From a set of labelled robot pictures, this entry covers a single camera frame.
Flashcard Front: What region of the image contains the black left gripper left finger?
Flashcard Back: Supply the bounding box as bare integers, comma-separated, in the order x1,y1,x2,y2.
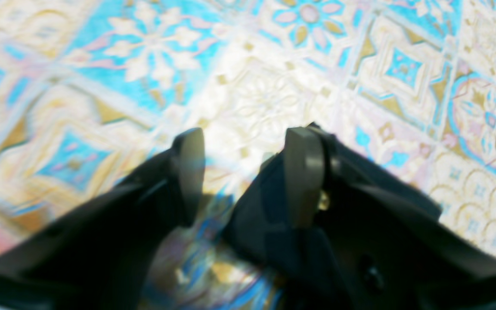
0,127,205,310

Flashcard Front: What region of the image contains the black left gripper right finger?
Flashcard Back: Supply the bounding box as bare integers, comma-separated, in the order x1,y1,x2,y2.
283,126,496,310

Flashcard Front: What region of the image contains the black t-shirt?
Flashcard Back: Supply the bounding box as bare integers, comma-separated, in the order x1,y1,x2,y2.
224,122,441,310

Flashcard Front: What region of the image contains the patterned tablecloth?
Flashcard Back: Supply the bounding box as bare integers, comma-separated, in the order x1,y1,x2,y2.
0,0,496,310

